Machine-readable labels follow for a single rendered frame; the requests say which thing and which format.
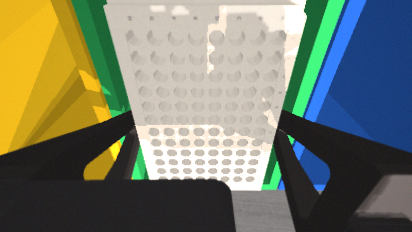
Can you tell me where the white well plate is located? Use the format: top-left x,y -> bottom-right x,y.
103,0 -> 307,190

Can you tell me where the yellow open-top bin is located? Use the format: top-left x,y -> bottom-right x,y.
0,0 -> 121,179

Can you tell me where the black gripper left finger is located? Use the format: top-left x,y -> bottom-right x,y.
0,110 -> 140,181

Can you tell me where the green bin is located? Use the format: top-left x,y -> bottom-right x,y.
71,0 -> 345,190

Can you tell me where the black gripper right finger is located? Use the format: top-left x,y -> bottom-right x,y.
273,109 -> 412,232

